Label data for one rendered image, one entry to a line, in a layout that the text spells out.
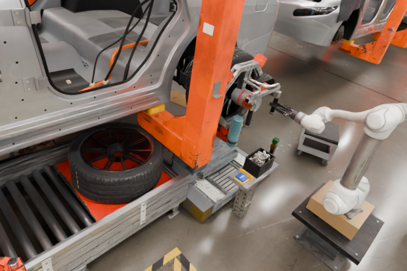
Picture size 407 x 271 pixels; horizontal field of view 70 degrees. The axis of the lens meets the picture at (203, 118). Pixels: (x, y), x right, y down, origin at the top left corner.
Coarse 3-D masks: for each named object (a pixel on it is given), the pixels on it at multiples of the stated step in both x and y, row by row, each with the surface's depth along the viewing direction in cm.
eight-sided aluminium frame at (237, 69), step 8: (240, 64) 215; (248, 64) 217; (256, 64) 222; (232, 72) 211; (240, 72) 211; (256, 72) 238; (232, 80) 209; (256, 80) 244; (224, 96) 211; (240, 112) 252; (224, 120) 228
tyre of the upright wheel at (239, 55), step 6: (234, 48) 225; (234, 54) 215; (240, 54) 217; (246, 54) 222; (234, 60) 214; (240, 60) 220; (246, 60) 225; (186, 90) 226; (186, 96) 228; (186, 102) 233; (240, 108) 257; (234, 114) 254
